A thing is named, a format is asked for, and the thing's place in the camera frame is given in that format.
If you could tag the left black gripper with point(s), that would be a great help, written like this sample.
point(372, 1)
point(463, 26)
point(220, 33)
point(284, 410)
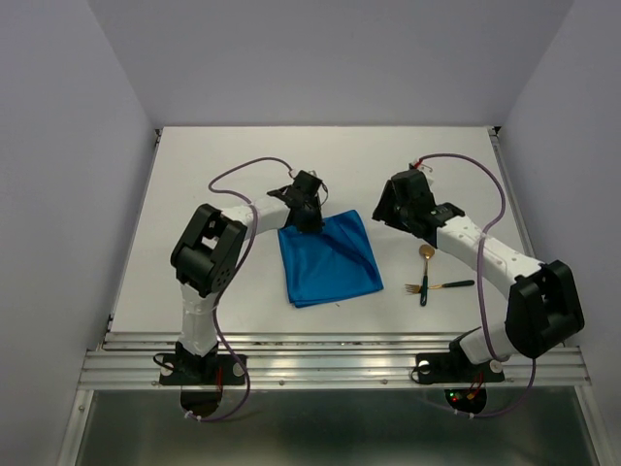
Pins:
point(316, 224)

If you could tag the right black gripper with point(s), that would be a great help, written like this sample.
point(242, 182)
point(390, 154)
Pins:
point(383, 210)

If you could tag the gold spoon green handle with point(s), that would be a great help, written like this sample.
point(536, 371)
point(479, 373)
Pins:
point(426, 252)

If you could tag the blue cloth napkin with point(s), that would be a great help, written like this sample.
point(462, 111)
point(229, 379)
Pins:
point(335, 264)

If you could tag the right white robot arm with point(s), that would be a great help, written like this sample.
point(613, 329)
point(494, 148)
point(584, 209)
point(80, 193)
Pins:
point(543, 308)

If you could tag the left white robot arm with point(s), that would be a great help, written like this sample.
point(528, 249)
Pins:
point(205, 260)

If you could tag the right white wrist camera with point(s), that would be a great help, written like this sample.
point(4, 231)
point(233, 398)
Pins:
point(426, 170)

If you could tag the gold fork green handle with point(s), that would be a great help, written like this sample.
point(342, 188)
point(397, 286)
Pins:
point(417, 288)

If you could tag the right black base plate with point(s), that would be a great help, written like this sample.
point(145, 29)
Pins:
point(451, 368)

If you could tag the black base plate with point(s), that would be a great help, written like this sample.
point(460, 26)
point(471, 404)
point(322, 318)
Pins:
point(218, 370)
point(451, 368)

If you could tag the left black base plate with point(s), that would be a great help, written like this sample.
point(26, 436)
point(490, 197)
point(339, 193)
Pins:
point(218, 370)

